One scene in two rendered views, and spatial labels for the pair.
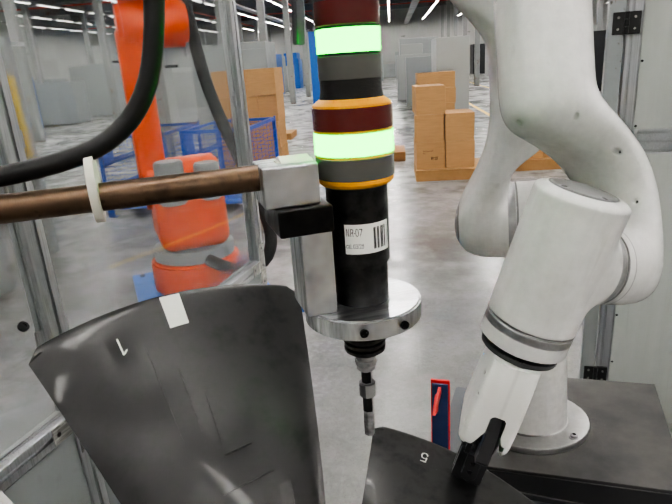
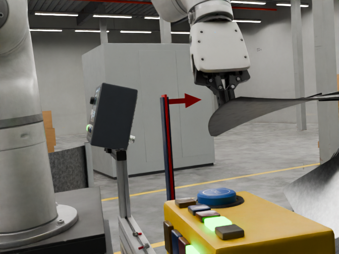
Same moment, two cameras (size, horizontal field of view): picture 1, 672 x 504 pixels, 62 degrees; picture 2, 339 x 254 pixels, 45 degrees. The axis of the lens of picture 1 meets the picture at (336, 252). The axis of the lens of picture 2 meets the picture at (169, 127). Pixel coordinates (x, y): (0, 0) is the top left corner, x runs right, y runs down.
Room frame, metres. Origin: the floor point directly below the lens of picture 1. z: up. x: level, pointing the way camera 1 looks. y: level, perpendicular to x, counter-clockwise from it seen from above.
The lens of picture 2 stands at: (0.99, 0.44, 1.17)
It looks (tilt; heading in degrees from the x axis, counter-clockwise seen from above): 3 degrees down; 237
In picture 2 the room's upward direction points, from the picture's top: 4 degrees counter-clockwise
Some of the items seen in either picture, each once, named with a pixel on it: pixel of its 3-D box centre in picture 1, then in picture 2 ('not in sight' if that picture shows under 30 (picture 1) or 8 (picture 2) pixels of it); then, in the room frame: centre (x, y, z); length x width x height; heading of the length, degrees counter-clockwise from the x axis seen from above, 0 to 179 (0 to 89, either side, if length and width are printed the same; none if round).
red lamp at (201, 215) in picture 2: not in sight; (208, 216); (0.78, 0.15, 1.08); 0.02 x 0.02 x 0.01; 72
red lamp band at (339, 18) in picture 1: (346, 13); not in sight; (0.31, -0.01, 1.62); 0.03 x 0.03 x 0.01
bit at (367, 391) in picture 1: (368, 398); not in sight; (0.31, -0.01, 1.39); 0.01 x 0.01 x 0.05
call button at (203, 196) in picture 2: not in sight; (216, 198); (0.73, 0.11, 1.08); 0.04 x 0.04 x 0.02
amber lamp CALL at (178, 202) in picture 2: not in sight; (185, 202); (0.77, 0.10, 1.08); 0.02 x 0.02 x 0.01; 72
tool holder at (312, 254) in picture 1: (342, 240); not in sight; (0.31, 0.00, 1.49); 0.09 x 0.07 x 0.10; 107
